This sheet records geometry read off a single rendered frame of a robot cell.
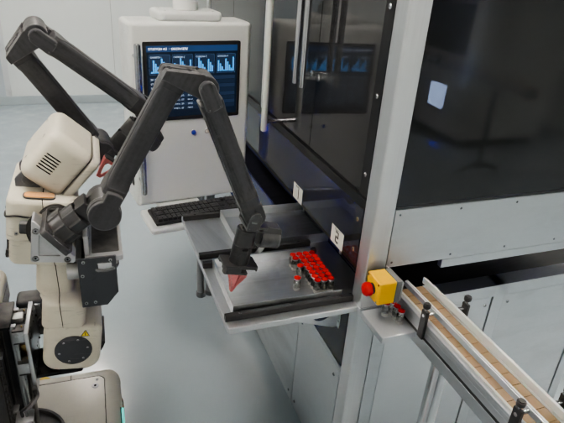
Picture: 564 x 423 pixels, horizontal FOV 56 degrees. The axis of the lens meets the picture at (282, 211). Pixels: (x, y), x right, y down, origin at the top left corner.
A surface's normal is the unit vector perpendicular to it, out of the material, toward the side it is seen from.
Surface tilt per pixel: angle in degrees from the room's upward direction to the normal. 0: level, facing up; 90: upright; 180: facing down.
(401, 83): 90
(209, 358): 0
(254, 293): 0
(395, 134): 90
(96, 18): 90
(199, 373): 0
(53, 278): 90
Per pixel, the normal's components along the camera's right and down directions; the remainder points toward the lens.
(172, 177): 0.46, 0.42
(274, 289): 0.07, -0.89
